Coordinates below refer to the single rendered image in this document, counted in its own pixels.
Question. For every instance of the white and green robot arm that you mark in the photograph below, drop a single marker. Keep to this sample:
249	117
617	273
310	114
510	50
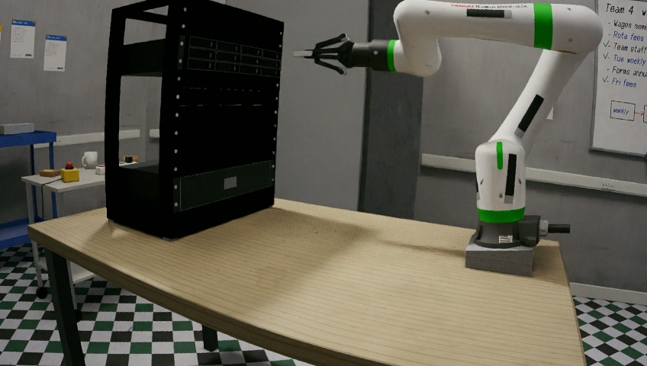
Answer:
560	30

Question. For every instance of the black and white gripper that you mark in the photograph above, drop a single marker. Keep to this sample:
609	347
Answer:
350	54

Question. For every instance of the black server rack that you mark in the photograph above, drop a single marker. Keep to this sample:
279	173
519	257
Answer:
207	172

